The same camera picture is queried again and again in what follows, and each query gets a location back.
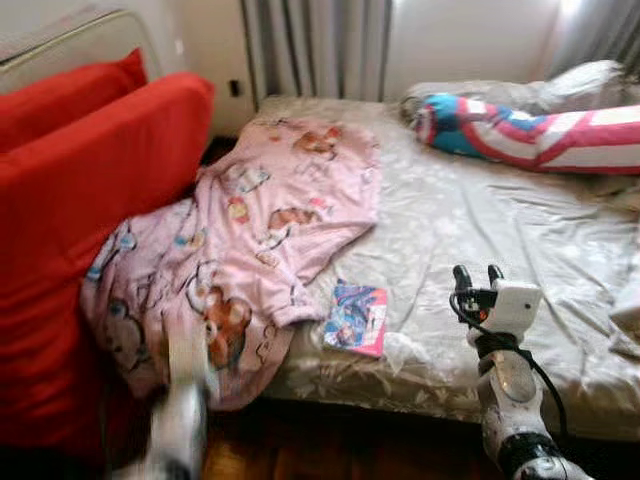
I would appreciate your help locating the red cushion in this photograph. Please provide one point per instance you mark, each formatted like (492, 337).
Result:
(60, 100)
(80, 200)

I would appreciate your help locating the bed with beige floral sheet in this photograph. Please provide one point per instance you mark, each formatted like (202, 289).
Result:
(480, 230)

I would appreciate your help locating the colourful illustrated book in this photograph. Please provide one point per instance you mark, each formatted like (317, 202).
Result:
(355, 318)

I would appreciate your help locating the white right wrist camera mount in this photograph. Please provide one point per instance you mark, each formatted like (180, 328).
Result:
(517, 305)

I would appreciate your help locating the crumpled beige pillow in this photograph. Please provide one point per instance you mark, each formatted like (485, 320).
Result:
(560, 90)

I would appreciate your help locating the pink cartoon bear blanket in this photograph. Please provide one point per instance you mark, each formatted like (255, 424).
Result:
(280, 200)

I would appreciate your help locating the grey curtain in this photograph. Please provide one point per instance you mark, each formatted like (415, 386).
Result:
(610, 35)
(310, 45)

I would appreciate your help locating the red white blue bolster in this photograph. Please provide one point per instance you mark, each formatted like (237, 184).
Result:
(540, 135)

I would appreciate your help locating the black wall socket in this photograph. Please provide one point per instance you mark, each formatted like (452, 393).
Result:
(235, 88)

